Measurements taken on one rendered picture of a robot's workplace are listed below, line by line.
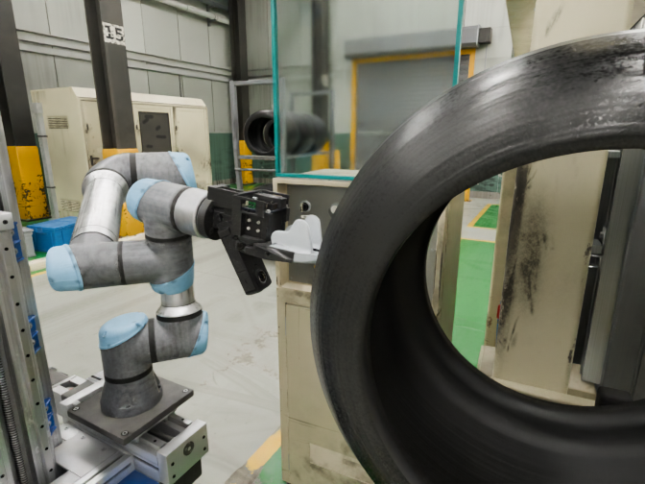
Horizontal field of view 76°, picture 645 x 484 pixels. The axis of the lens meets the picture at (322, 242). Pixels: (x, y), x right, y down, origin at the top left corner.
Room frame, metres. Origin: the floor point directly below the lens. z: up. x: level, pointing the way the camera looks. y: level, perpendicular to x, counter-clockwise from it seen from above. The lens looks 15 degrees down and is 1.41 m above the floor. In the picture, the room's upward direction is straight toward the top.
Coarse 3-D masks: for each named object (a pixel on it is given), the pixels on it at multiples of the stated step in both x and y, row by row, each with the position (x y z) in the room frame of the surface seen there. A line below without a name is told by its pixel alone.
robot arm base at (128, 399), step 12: (144, 372) 0.94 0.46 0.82; (108, 384) 0.92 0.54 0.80; (120, 384) 0.91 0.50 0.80; (132, 384) 0.92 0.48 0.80; (144, 384) 0.94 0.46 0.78; (156, 384) 0.97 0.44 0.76; (108, 396) 0.91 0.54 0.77; (120, 396) 0.90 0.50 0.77; (132, 396) 0.91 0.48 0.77; (144, 396) 0.92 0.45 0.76; (156, 396) 0.95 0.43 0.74; (108, 408) 0.90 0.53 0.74; (120, 408) 0.89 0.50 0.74; (132, 408) 0.90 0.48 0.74; (144, 408) 0.91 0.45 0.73
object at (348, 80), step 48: (288, 0) 1.34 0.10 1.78; (336, 0) 1.28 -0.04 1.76; (384, 0) 1.22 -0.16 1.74; (432, 0) 1.16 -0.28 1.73; (288, 48) 1.34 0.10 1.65; (336, 48) 1.28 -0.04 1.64; (384, 48) 1.22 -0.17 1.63; (432, 48) 1.16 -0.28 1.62; (288, 96) 1.35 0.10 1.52; (336, 96) 1.28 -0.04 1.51; (384, 96) 1.21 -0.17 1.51; (432, 96) 1.16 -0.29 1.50; (288, 144) 1.35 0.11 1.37; (336, 144) 1.28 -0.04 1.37
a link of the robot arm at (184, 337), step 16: (144, 160) 1.00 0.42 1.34; (160, 160) 1.01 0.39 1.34; (176, 160) 1.02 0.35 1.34; (144, 176) 0.98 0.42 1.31; (160, 176) 0.99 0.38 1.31; (176, 176) 1.00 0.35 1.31; (192, 176) 1.02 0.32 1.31; (192, 288) 1.02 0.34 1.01; (176, 304) 0.98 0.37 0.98; (192, 304) 1.01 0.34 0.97; (160, 320) 0.97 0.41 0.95; (176, 320) 0.96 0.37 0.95; (192, 320) 0.98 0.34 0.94; (160, 336) 0.95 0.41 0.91; (176, 336) 0.96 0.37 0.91; (192, 336) 0.97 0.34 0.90; (160, 352) 0.94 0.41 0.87; (176, 352) 0.96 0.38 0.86; (192, 352) 0.97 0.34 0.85
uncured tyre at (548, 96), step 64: (512, 64) 0.38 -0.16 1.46; (576, 64) 0.35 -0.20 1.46; (640, 64) 0.32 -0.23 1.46; (448, 128) 0.37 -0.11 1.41; (512, 128) 0.35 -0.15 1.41; (576, 128) 0.32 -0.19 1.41; (640, 128) 0.31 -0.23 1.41; (384, 192) 0.39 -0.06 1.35; (448, 192) 0.36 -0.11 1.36; (320, 256) 0.46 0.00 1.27; (384, 256) 0.38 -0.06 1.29; (320, 320) 0.43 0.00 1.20; (384, 320) 0.64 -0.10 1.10; (384, 384) 0.56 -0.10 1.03; (448, 384) 0.62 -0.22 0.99; (384, 448) 0.38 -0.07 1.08; (448, 448) 0.53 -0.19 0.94; (512, 448) 0.55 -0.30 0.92; (576, 448) 0.54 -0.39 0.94; (640, 448) 0.50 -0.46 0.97
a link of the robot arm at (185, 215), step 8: (184, 192) 0.64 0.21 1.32; (192, 192) 0.63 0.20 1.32; (200, 192) 0.63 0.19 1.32; (184, 200) 0.62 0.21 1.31; (192, 200) 0.62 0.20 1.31; (200, 200) 0.62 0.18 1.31; (176, 208) 0.62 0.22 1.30; (184, 208) 0.62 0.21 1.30; (192, 208) 0.61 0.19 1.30; (176, 216) 0.62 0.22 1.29; (184, 216) 0.61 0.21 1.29; (192, 216) 0.61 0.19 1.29; (176, 224) 0.63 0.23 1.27; (184, 224) 0.62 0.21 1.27; (192, 224) 0.61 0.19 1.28; (184, 232) 0.63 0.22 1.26; (192, 232) 0.62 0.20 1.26
